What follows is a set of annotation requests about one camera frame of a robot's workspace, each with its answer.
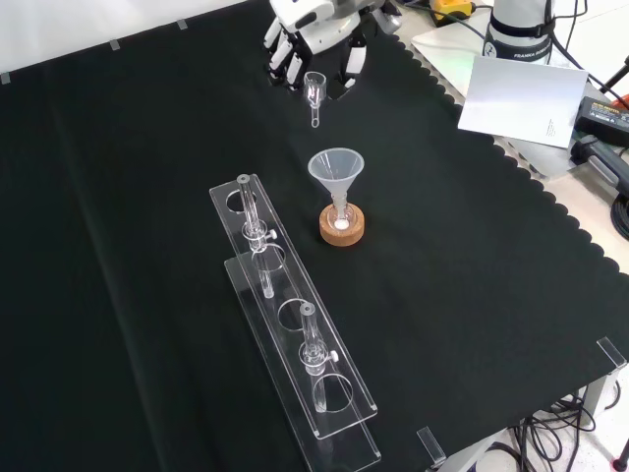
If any bundle of black cables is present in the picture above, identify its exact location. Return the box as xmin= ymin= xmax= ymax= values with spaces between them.
xmin=484 ymin=387 xmax=629 ymax=472

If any black power adapter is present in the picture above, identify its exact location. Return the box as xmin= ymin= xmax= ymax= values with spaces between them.
xmin=573 ymin=95 xmax=629 ymax=148

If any cork ring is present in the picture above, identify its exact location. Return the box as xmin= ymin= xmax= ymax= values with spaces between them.
xmin=318 ymin=205 xmax=367 ymax=249

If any clear acrylic funnel stand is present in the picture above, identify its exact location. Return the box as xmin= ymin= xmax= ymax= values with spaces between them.
xmin=208 ymin=172 xmax=382 ymax=472

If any black plug connector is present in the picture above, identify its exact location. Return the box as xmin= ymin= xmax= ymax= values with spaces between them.
xmin=572 ymin=133 xmax=629 ymax=198

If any black cable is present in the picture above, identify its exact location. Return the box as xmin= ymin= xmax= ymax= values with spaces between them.
xmin=543 ymin=0 xmax=615 ymax=92

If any pale board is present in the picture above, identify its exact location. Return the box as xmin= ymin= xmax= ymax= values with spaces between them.
xmin=410 ymin=19 xmax=591 ymax=181

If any clear glass weighing funnel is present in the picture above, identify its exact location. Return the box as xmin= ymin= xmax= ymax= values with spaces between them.
xmin=303 ymin=71 xmax=327 ymax=129

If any black cloth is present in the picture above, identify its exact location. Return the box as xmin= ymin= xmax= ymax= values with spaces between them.
xmin=0 ymin=0 xmax=629 ymax=472

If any round-bottom glass flask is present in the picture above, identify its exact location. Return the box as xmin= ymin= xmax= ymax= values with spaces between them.
xmin=327 ymin=194 xmax=356 ymax=233

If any white paper sheet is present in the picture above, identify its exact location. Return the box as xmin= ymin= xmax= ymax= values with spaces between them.
xmin=457 ymin=55 xmax=590 ymax=149

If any translucent plastic funnel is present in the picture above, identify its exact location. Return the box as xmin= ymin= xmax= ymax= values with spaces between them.
xmin=307 ymin=147 xmax=366 ymax=207

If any black tripod leg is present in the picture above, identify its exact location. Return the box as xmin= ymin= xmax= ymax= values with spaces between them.
xmin=597 ymin=53 xmax=629 ymax=97

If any yellow stop button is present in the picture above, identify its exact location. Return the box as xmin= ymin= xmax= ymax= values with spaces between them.
xmin=428 ymin=0 xmax=477 ymax=29

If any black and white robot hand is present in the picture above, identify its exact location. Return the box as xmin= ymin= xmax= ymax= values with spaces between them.
xmin=262 ymin=0 xmax=404 ymax=101

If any clear acrylic cloth clamp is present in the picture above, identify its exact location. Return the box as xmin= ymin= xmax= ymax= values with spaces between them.
xmin=416 ymin=426 xmax=447 ymax=472
xmin=596 ymin=336 xmax=629 ymax=370

